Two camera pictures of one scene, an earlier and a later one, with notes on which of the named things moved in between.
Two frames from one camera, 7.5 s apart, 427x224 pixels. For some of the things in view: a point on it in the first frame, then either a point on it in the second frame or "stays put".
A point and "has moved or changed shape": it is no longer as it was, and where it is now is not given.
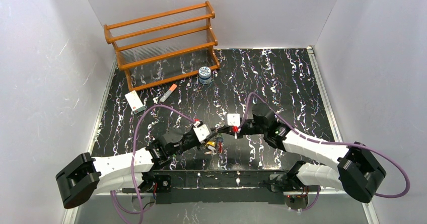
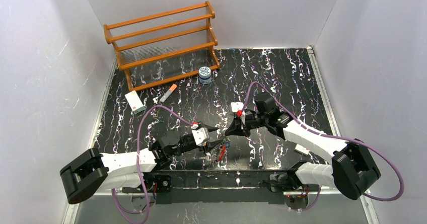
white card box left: x=135 y=102 stays put
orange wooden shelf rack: x=165 y=47 stays put
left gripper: x=209 y=137 stays put
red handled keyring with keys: x=215 y=147 has moved or changed shape
